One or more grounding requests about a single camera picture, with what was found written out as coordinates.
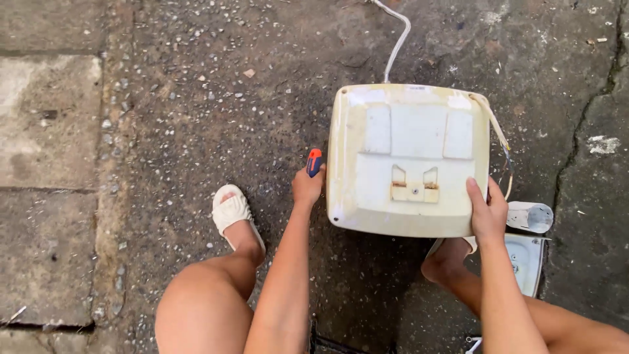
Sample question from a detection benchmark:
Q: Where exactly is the person's right hand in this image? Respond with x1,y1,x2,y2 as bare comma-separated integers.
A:
466,176,509,244

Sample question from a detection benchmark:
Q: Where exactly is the person's left hand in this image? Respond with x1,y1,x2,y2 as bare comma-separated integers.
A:
292,164,327,206

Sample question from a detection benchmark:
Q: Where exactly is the orange blue handled screwdriver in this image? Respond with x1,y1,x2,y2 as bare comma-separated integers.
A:
307,148,323,179

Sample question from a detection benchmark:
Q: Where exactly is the yellowed white appliance housing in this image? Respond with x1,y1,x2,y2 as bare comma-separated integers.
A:
326,83,491,239

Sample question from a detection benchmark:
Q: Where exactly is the person's left leg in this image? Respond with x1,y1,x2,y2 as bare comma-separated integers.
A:
155,192,267,354

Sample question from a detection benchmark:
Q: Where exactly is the person's leg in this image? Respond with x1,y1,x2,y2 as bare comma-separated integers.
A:
155,192,267,354
421,237,629,354

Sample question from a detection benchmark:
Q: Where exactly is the black metal object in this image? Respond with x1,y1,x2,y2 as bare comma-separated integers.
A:
309,320,399,354

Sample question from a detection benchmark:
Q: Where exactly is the white plastic tube piece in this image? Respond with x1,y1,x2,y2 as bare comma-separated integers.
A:
506,201,554,234

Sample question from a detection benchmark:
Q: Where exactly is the white metal cover plate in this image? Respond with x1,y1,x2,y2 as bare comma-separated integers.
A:
504,233,551,299

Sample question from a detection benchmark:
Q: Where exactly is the person's right leg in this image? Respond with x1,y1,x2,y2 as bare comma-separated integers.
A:
421,237,629,354

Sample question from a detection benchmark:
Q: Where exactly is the white power cable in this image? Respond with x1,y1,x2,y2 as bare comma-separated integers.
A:
370,0,412,84

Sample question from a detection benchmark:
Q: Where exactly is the yellowed cable with bare wires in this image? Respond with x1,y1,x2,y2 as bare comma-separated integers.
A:
469,93,515,201

